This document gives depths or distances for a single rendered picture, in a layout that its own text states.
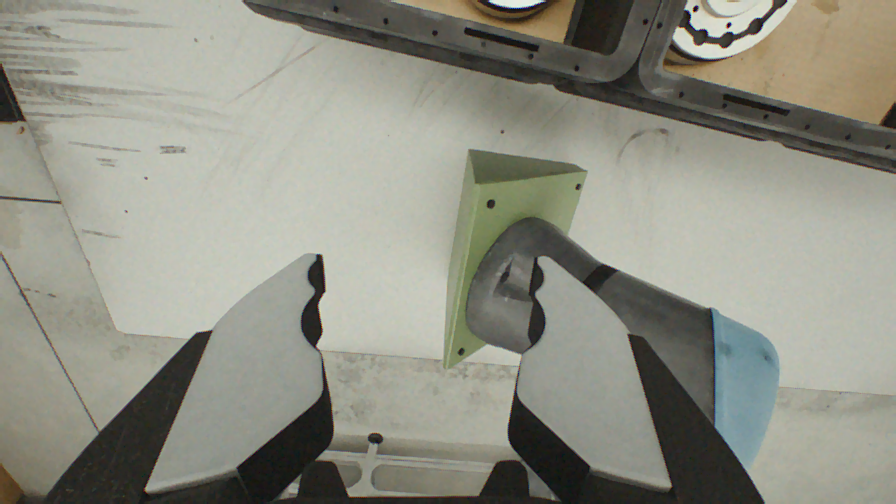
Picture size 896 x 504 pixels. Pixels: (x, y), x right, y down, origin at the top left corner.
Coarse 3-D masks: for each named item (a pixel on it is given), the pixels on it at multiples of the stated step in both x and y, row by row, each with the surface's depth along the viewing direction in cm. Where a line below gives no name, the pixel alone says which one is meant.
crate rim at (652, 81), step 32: (672, 0) 19; (672, 32) 19; (640, 64) 20; (640, 96) 23; (672, 96) 21; (704, 96) 21; (736, 96) 21; (768, 128) 23; (800, 128) 21; (832, 128) 21; (864, 128) 21
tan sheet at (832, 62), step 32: (800, 0) 27; (832, 0) 27; (864, 0) 26; (800, 32) 27; (832, 32) 27; (864, 32) 27; (672, 64) 29; (704, 64) 29; (736, 64) 29; (768, 64) 29; (800, 64) 28; (832, 64) 28; (864, 64) 28; (768, 96) 30; (800, 96) 29; (832, 96) 29; (864, 96) 29
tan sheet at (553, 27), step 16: (400, 0) 27; (416, 0) 27; (432, 0) 27; (448, 0) 27; (464, 0) 27; (560, 0) 27; (464, 16) 28; (480, 16) 28; (528, 16) 28; (544, 16) 27; (560, 16) 27; (528, 32) 28; (544, 32) 28; (560, 32) 28
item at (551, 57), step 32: (256, 0) 20; (288, 0) 19; (320, 0) 19; (352, 0) 19; (384, 0) 19; (640, 0) 19; (384, 32) 21; (416, 32) 20; (448, 32) 20; (512, 32) 20; (640, 32) 19; (512, 64) 22; (544, 64) 20; (576, 64) 20; (608, 64) 20
